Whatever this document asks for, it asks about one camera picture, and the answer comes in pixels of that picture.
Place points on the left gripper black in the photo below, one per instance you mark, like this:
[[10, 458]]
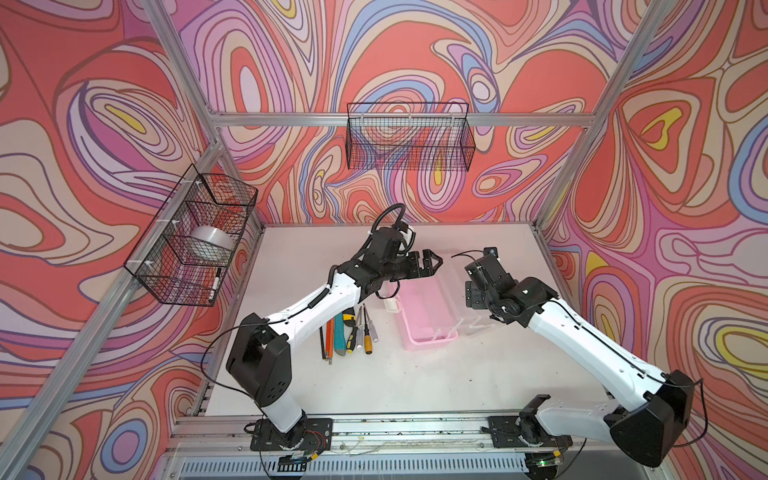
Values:
[[427, 266]]

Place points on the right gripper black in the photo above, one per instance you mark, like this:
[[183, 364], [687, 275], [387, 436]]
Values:
[[473, 298]]

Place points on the pink translucent plastic tool box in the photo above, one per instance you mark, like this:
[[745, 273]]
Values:
[[432, 313]]

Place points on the red handled hex key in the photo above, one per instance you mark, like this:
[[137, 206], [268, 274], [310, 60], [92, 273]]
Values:
[[329, 341]]

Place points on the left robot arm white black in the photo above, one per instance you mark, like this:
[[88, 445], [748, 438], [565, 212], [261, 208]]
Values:
[[260, 359]]

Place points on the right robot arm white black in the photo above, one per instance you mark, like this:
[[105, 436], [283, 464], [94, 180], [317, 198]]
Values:
[[648, 408]]

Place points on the black yellow utility knife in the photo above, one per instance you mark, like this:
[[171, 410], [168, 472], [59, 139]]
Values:
[[349, 318]]

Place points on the black yellow small screwdriver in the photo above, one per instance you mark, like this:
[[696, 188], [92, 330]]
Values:
[[354, 339]]

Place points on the teal utility knife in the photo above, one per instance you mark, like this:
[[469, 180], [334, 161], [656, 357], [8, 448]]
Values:
[[339, 337]]

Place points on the marker pen in basket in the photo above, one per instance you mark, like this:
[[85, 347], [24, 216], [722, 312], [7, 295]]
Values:
[[215, 285]]

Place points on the clear handled screwdriver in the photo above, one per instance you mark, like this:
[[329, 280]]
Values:
[[372, 329]]

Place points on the orange handled screwdriver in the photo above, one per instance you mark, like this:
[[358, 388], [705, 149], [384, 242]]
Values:
[[367, 342]]

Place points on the black wire basket back wall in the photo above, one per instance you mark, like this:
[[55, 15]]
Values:
[[409, 136]]

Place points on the black wire basket wall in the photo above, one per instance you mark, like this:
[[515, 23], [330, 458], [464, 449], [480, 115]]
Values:
[[409, 136], [167, 262]]

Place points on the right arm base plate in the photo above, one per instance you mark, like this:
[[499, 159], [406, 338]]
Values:
[[517, 432]]

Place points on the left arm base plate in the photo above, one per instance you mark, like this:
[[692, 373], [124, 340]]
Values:
[[291, 435]]

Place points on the grey duct tape roll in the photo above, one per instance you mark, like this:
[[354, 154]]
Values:
[[214, 236]]

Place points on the black wire basket left wall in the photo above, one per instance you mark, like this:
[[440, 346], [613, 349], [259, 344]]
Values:
[[167, 262]]

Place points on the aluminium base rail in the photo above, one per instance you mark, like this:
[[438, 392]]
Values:
[[375, 446]]

